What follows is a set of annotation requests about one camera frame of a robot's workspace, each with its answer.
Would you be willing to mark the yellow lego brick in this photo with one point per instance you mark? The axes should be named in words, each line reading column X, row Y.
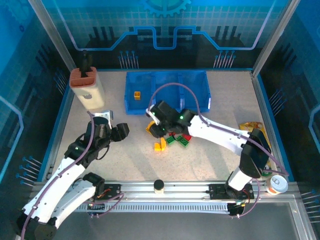
column 157, row 147
column 149, row 127

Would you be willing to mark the red lego wedge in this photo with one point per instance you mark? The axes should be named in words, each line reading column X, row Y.
column 172, row 134

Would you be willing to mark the yellow round lego piece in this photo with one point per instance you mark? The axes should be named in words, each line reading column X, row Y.
column 163, row 143

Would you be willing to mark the red lego brick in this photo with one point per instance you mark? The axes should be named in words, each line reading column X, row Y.
column 187, row 137

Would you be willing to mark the green lego brick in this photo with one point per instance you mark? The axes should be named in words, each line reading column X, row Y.
column 171, row 140
column 183, row 143

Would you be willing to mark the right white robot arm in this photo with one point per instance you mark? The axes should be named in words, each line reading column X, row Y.
column 220, row 137

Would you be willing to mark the small orange lego brick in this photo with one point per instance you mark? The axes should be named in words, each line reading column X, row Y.
column 137, row 95

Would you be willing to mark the white knife block, terracotta top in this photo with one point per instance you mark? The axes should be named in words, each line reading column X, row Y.
column 90, row 95

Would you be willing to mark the blue three-compartment bin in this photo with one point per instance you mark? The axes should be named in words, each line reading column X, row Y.
column 142, row 80

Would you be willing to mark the black round knob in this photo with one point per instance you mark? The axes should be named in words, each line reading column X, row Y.
column 159, row 185

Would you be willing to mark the yellow snack bag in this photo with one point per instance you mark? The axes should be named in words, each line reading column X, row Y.
column 251, row 125

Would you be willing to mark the white drink can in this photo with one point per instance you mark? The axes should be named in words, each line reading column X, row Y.
column 277, row 184

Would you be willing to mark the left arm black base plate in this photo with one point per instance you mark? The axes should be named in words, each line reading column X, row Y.
column 112, row 190

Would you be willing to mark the aluminium mounting rail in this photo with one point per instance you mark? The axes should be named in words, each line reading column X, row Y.
column 185, row 187

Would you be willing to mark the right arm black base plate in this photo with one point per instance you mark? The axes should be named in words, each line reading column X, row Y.
column 216, row 191

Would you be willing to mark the aluminium frame post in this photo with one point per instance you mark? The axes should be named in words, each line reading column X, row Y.
column 50, row 32
column 275, row 32

